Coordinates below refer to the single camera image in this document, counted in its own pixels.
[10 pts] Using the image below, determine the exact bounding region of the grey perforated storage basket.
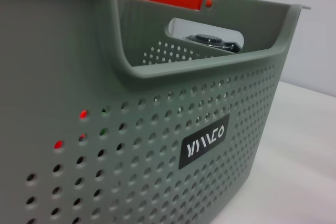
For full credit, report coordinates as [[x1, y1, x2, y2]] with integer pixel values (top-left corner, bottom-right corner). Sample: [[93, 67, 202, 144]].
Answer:
[[0, 0, 312, 224]]

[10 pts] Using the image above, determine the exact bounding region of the glass pitcher black handle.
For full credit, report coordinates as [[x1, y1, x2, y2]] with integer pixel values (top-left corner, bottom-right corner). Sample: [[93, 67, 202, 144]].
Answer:
[[181, 34, 241, 55]]

